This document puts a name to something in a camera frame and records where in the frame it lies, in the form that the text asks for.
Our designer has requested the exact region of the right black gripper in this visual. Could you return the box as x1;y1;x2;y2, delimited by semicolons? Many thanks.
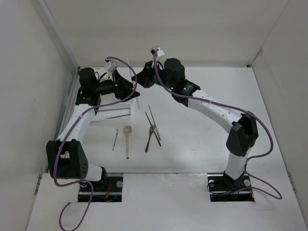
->
131;61;175;90

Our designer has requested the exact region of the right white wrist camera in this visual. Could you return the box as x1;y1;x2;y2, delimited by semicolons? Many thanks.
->
150;46;165;58

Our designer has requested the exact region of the white perforated basket tray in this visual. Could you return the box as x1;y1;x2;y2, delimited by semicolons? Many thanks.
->
90;103;132;124

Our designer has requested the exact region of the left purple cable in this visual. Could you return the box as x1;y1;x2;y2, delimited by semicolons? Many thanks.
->
53;56;137;228

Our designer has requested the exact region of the small silver fork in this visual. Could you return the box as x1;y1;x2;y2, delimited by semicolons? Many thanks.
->
112;127;119;151

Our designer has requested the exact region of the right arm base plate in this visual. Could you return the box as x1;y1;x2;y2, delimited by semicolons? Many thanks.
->
207;173;255;202

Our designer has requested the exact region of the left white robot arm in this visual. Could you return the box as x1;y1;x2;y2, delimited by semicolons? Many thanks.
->
46;67;140;191

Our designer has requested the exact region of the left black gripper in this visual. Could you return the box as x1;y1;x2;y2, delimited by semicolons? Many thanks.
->
94;69;140;102

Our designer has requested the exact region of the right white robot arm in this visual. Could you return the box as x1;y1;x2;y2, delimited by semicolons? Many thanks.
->
137;58;258;191

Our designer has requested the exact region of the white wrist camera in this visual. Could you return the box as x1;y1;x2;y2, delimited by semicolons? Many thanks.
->
150;46;165;58
104;60;117;74

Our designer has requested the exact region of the black chopstick under fork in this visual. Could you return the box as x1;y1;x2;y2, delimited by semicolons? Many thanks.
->
145;112;162;152

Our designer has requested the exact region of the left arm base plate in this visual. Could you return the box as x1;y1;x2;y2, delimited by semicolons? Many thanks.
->
77;173;124;203

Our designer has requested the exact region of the silver metal chopstick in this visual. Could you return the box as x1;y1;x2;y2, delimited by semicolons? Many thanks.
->
148;105;161;141

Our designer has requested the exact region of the beige wooden spoon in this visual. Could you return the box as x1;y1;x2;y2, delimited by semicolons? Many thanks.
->
124;126;132;159

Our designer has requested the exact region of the brown wooden fork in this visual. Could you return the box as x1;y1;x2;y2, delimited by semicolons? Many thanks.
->
145;125;154;153

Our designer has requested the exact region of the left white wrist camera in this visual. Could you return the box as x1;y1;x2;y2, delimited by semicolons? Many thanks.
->
104;60;117;74

